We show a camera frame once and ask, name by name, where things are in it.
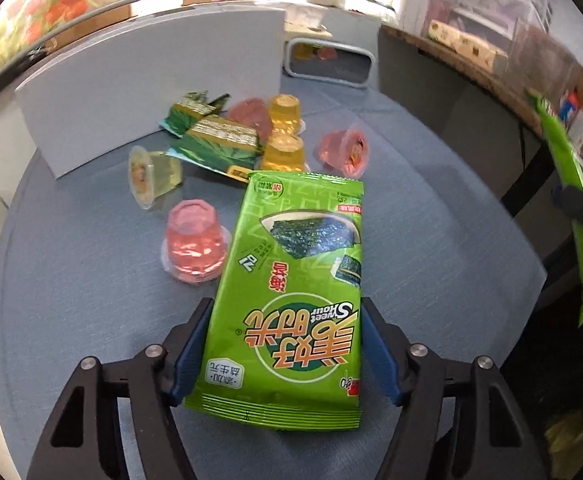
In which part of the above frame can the green seaweed snack bag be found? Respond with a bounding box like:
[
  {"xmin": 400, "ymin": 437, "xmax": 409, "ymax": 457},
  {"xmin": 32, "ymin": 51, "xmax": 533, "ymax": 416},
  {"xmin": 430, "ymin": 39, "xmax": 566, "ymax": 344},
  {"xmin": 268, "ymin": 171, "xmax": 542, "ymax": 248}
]
[
  {"xmin": 526, "ymin": 89, "xmax": 583, "ymax": 325},
  {"xmin": 184, "ymin": 170, "xmax": 364, "ymax": 431}
]

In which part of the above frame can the green seaweed snack bag front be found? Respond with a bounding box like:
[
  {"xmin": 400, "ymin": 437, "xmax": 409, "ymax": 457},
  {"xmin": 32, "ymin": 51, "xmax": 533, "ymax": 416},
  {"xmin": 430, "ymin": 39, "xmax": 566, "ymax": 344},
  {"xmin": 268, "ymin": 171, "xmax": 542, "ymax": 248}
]
[{"xmin": 184, "ymin": 170, "xmax": 364, "ymax": 431}]

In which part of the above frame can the pink jelly cup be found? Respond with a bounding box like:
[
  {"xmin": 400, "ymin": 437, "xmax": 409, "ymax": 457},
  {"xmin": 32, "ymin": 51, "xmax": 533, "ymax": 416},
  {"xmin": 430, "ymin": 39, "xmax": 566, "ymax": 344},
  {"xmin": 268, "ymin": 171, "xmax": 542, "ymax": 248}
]
[
  {"xmin": 317, "ymin": 127, "xmax": 369, "ymax": 179},
  {"xmin": 160, "ymin": 200, "xmax": 231, "ymax": 285},
  {"xmin": 226, "ymin": 98, "xmax": 272, "ymax": 145}
]

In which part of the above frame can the clear jelly cup with lid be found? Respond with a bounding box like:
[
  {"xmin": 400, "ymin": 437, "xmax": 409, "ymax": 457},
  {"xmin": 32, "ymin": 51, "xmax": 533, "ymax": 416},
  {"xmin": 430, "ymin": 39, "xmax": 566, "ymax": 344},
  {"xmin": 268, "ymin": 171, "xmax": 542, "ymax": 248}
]
[{"xmin": 128, "ymin": 145, "xmax": 183, "ymax": 210}]

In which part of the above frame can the yellow jelly cup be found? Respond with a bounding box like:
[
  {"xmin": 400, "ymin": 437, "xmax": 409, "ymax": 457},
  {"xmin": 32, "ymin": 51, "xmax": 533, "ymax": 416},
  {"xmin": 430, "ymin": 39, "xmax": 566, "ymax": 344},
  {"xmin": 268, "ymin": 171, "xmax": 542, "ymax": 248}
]
[
  {"xmin": 260, "ymin": 132, "xmax": 305, "ymax": 172},
  {"xmin": 269, "ymin": 94, "xmax": 303, "ymax": 136}
]

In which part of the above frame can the green pea snack packet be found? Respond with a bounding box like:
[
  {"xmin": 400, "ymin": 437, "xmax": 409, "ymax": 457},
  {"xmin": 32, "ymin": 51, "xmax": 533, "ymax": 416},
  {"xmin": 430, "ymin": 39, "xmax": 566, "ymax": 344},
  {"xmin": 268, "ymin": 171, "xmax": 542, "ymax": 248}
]
[
  {"xmin": 166, "ymin": 116, "xmax": 260, "ymax": 182},
  {"xmin": 159, "ymin": 90, "xmax": 231, "ymax": 138}
]

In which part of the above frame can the wooden side shelf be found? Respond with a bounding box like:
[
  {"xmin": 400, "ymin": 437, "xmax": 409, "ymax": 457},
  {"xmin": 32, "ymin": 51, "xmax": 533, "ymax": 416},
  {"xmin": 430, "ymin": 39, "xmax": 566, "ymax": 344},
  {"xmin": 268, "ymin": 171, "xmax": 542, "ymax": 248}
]
[{"xmin": 377, "ymin": 24, "xmax": 573, "ymax": 137}]

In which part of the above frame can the clear plastic container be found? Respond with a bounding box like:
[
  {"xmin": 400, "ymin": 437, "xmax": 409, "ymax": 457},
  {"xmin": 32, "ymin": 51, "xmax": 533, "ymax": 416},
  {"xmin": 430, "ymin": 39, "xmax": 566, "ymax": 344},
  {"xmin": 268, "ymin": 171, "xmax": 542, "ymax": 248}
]
[{"xmin": 503, "ymin": 20, "xmax": 581, "ymax": 107}]

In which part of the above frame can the beige patterned carton box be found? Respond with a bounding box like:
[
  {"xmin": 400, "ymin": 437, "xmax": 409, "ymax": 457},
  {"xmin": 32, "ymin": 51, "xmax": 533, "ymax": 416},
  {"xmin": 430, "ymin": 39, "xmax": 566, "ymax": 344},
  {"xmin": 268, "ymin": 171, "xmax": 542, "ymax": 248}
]
[{"xmin": 427, "ymin": 20, "xmax": 508, "ymax": 75}]

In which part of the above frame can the black grey bluetooth speaker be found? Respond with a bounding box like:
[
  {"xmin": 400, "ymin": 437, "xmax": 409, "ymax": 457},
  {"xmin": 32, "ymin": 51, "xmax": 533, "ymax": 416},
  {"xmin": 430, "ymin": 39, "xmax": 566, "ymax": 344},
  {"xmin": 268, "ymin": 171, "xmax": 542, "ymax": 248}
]
[{"xmin": 283, "ymin": 37, "xmax": 376, "ymax": 88}]

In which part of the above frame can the tissue box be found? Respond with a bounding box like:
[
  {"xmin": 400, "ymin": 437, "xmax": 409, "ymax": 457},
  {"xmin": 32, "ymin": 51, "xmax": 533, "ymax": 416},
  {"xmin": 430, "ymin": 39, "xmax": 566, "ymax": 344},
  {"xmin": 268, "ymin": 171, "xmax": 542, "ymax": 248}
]
[{"xmin": 284, "ymin": 6, "xmax": 333, "ymax": 41}]

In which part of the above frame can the white storage box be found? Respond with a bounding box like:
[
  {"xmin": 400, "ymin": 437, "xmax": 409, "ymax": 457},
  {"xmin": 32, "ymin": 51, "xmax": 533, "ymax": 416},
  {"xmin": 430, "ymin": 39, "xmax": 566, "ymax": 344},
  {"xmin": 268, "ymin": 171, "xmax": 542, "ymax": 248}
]
[{"xmin": 15, "ymin": 4, "xmax": 285, "ymax": 177}]

